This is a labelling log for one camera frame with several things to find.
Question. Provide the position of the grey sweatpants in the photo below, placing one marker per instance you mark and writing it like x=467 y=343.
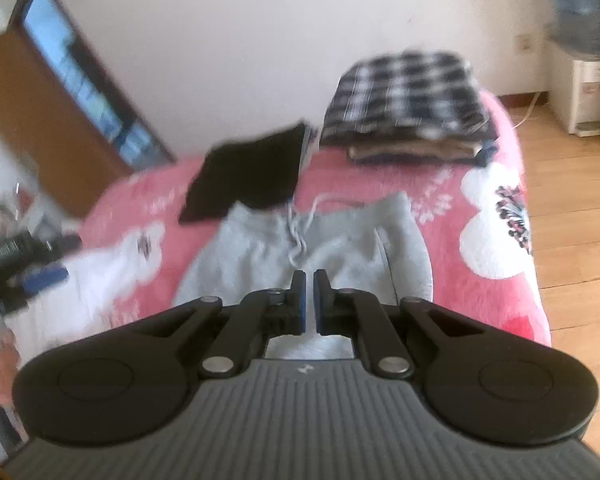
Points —
x=340 y=240

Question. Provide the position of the nightstand clutter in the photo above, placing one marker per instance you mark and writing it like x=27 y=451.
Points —
x=15 y=205

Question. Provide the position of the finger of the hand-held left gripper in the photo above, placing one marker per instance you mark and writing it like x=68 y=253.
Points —
x=45 y=279
x=55 y=247

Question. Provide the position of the white bedside cabinet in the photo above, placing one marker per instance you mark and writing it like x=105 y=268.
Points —
x=582 y=92

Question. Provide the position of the black folded garment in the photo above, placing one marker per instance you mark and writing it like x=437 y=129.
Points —
x=245 y=175

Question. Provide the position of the pink floral blanket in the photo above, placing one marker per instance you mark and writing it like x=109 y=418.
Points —
x=460 y=220

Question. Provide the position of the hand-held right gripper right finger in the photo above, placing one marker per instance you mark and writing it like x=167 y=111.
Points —
x=320 y=307

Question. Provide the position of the dark framed window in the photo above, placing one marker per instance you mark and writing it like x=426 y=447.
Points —
x=75 y=65

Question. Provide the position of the wall socket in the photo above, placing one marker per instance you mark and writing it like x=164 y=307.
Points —
x=525 y=43

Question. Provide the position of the light blue folded garment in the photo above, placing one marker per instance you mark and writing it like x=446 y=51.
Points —
x=309 y=147

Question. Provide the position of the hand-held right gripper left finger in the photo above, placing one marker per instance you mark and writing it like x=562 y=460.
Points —
x=301 y=307

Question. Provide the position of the stack of folded clothes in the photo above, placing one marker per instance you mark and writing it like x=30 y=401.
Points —
x=405 y=90

